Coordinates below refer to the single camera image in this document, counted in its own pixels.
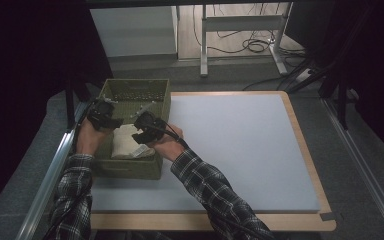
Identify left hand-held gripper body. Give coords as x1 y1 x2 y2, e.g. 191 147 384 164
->
86 94 118 131

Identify person's right hand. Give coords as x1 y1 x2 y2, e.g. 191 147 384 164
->
146 123 186 163

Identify aluminium rail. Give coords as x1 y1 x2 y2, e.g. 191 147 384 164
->
14 101 88 240
321 98 384 240

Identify white power strip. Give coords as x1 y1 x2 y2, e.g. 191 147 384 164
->
293 67 315 85

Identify grey tape piece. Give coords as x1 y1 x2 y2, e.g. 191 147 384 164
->
319 211 337 222

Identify white metal desk frame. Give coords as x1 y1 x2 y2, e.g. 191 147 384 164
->
199 2 293 78

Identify black curtain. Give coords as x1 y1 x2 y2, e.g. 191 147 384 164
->
284 0 384 164
0 0 114 223

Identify black floor cables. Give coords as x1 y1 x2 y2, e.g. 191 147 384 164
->
192 3 307 68

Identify green plastic basket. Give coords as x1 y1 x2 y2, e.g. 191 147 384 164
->
92 78 172 181

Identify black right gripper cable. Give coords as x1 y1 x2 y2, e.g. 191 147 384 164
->
153 121 190 150

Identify person's left hand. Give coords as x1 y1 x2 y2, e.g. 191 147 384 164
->
75 117 114 157

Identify white cabinet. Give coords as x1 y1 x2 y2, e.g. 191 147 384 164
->
89 5 180 63

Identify cream egg print cloth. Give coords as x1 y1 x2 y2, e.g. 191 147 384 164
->
111 123 156 160

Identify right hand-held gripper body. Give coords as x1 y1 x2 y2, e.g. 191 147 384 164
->
129 101 167 143

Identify black metal stand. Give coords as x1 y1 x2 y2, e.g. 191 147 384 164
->
64 76 92 130
319 66 352 131

